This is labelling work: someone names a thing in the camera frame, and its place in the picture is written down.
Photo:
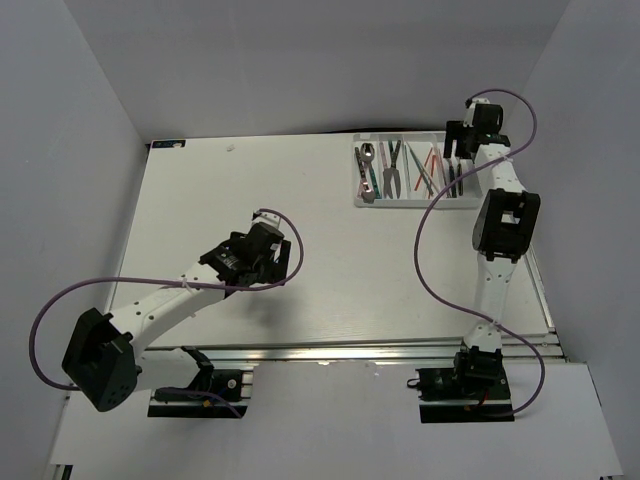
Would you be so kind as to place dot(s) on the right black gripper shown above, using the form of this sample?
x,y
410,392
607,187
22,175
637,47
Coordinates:
x,y
455,130

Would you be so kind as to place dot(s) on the orange chopstick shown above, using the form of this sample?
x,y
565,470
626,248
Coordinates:
x,y
416,159
431,168

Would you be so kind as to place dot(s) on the teal handled fork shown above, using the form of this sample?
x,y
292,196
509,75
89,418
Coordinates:
x,y
452,178

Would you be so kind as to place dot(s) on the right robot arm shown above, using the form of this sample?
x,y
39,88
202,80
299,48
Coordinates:
x,y
501,237

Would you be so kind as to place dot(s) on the white divided utensil tray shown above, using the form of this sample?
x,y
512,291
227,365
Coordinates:
x,y
421,142

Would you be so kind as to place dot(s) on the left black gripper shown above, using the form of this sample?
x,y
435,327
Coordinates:
x,y
276,270

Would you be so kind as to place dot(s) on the dark speckled handled fork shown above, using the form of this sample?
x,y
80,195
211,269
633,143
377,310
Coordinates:
x,y
459,173

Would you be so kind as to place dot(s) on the dark handled spoon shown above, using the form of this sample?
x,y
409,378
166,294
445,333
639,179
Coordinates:
x,y
360,165

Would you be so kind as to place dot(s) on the pink handled fork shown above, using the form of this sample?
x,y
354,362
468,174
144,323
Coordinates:
x,y
443,169

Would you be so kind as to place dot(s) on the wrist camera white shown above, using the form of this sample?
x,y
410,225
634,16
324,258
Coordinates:
x,y
471,104
271,219

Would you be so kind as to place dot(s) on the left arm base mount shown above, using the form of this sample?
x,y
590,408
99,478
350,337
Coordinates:
x,y
185,384

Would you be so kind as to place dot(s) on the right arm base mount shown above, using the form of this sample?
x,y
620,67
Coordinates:
x,y
443,398

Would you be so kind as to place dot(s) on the teal handled spoon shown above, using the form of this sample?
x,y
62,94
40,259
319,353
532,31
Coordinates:
x,y
368,154

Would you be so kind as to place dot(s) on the teal handled knife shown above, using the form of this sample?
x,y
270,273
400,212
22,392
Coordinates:
x,y
395,175

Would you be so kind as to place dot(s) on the pink handled spoon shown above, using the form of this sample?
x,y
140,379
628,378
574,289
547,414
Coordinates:
x,y
366,192

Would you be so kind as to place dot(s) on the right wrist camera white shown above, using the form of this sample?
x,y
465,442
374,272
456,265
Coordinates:
x,y
471,104

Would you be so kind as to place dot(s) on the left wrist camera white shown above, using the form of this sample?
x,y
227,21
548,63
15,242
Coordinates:
x,y
271,219

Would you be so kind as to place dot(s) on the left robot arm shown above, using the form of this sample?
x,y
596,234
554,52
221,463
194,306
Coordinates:
x,y
107,356

